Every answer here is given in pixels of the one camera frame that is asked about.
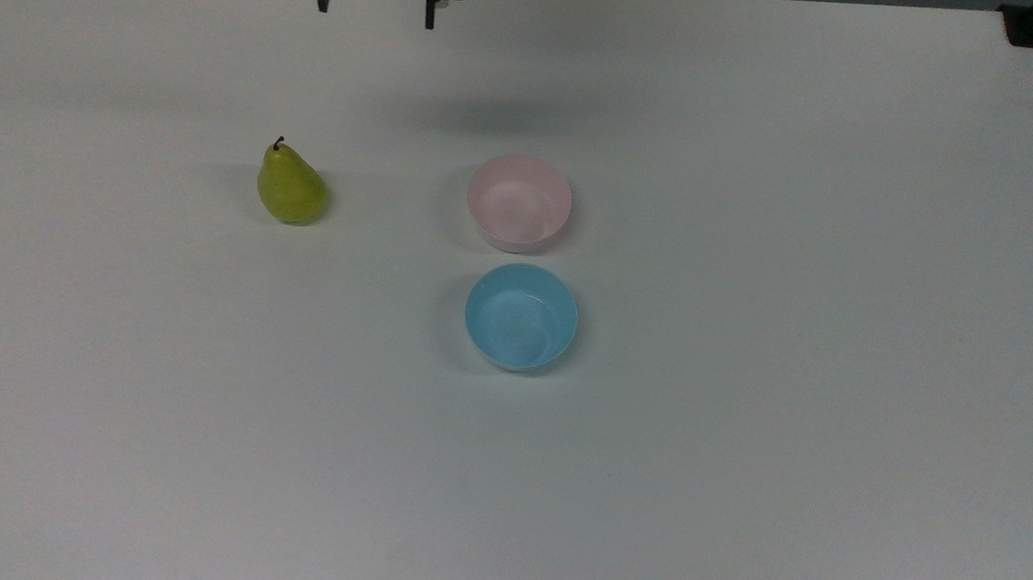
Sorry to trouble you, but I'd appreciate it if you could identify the green pear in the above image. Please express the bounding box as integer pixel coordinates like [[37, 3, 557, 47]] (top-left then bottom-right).
[[254, 134, 334, 229]]

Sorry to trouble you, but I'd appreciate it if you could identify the pink plastic bowl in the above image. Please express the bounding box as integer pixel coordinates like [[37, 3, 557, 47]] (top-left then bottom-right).
[[461, 149, 576, 259]]

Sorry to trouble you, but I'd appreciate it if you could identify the blue plastic bowl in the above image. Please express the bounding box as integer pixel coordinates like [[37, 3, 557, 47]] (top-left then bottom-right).
[[460, 258, 584, 378]]

